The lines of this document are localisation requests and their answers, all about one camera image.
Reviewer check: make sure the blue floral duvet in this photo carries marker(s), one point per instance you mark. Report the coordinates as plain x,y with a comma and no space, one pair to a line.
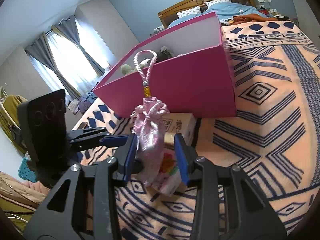
225,11

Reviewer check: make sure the black tracking camera left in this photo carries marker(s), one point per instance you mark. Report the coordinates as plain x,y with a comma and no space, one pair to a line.
43,128

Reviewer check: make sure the floral pillow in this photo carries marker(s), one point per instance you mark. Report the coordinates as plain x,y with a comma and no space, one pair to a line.
192,11
210,3

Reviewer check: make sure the orange brown garment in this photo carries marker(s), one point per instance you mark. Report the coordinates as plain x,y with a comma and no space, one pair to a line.
250,18

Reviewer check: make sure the floral pink tissue pack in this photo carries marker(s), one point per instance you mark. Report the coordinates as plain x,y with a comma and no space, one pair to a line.
168,178

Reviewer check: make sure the orange patterned blanket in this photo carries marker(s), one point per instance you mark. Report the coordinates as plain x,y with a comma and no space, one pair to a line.
274,136

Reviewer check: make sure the black smartphone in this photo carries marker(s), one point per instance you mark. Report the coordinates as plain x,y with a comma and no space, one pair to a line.
83,125

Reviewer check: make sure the pink satin drawstring pouch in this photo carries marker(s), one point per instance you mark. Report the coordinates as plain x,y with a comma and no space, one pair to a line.
148,125

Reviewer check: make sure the pink cardboard storage box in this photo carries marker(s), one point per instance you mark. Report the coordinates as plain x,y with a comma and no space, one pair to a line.
199,79

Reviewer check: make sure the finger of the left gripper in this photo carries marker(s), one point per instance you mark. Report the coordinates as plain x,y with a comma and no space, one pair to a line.
92,141
81,133

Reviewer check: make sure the clothes pile on windowsill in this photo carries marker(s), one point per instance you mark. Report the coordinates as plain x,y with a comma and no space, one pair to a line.
83,104

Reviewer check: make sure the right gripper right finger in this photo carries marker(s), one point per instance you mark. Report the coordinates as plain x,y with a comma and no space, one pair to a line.
228,203

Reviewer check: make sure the brown knitted monkey plush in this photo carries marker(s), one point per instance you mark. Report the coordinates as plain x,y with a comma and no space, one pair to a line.
164,54

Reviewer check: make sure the beige tissue pack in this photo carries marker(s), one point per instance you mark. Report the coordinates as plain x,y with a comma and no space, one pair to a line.
183,123

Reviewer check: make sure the green frog plush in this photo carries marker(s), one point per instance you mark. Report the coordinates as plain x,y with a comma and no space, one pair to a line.
127,69

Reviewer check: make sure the left floral pillow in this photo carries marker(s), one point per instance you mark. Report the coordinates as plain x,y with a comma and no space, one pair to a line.
192,11

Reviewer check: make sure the grey curtains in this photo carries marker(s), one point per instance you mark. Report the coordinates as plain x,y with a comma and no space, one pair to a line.
70,56

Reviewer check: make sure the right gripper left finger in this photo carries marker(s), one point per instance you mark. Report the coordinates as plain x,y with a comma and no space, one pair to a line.
82,204

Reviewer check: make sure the right floral pillow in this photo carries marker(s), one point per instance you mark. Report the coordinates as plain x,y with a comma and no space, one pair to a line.
210,3

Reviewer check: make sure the mustard yellow garment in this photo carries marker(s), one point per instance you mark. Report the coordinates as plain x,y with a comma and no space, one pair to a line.
9,118

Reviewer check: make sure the wooden nightstand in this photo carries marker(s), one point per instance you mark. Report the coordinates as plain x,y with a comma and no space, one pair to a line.
275,14

